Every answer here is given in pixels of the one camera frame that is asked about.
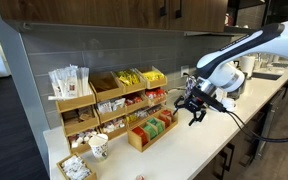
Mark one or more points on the white lid stack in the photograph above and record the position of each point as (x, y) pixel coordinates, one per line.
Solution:
(228, 102)

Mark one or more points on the small patterned paper cup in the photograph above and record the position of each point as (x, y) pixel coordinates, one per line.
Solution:
(99, 146)

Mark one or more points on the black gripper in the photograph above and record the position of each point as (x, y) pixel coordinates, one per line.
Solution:
(192, 104)

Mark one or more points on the white round tray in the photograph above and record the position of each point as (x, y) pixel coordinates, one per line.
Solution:
(231, 108)

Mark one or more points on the wooden tiered organizer shelf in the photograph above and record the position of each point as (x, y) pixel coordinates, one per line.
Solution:
(106, 86)

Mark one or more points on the red small pod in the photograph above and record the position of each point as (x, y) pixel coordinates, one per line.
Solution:
(140, 177)

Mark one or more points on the white wall outlet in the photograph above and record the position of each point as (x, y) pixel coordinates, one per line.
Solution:
(184, 70)

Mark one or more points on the wooden upper cabinet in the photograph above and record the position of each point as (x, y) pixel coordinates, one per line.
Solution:
(182, 15)

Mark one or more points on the wooden sachet case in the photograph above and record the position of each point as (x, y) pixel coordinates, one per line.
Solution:
(162, 121)

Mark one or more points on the green sachet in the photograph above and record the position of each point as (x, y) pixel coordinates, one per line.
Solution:
(151, 131)

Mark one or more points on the black wire pod holder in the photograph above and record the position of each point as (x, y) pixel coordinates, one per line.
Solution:
(189, 84)

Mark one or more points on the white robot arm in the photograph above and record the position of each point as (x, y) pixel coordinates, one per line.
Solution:
(215, 68)

